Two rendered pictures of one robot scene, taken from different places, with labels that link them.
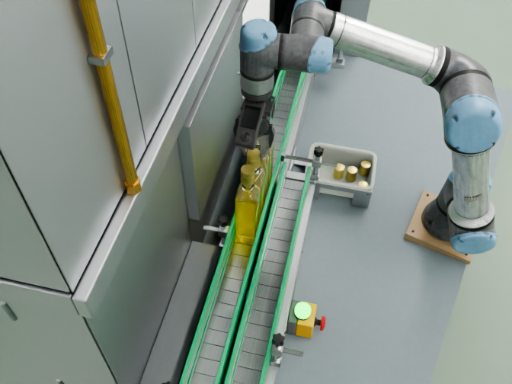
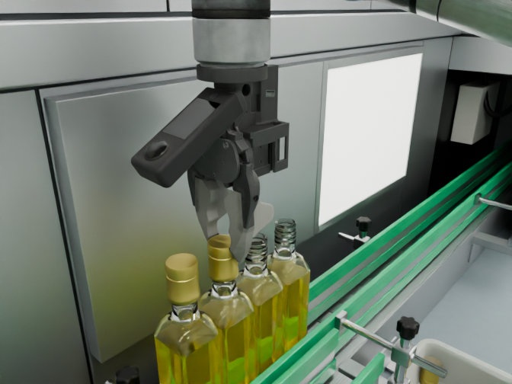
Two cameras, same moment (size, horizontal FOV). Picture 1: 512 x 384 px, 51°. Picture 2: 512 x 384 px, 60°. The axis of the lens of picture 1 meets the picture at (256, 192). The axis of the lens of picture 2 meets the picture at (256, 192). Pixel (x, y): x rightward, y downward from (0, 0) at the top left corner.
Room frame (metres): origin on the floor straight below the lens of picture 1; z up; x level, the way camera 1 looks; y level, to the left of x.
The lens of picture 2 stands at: (0.57, -0.25, 1.41)
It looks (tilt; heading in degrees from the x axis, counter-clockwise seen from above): 23 degrees down; 30
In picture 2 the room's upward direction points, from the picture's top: straight up
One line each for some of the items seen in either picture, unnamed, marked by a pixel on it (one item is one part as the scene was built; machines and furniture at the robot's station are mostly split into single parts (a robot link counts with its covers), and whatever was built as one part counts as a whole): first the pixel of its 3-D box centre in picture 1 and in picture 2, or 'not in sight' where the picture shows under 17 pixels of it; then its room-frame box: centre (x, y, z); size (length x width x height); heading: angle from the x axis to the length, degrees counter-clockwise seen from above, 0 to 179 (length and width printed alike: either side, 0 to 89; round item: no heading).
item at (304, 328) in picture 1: (302, 319); not in sight; (0.67, -0.13, 0.79); 0.07 x 0.07 x 0.07; 78
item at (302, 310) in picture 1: (302, 310); not in sight; (0.67, -0.13, 0.84); 0.05 x 0.05 x 0.03
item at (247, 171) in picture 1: (248, 174); (182, 278); (0.87, 0.02, 1.14); 0.04 x 0.04 x 0.04
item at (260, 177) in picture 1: (253, 196); (226, 360); (0.93, 0.01, 0.99); 0.06 x 0.06 x 0.21; 77
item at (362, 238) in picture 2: not in sight; (352, 244); (1.38, -0.01, 0.94); 0.07 x 0.04 x 0.13; 78
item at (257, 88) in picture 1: (255, 78); (229, 43); (0.95, 0.01, 1.37); 0.08 x 0.08 x 0.05
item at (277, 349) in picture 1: (286, 353); not in sight; (0.51, -0.08, 0.94); 0.07 x 0.04 x 0.13; 78
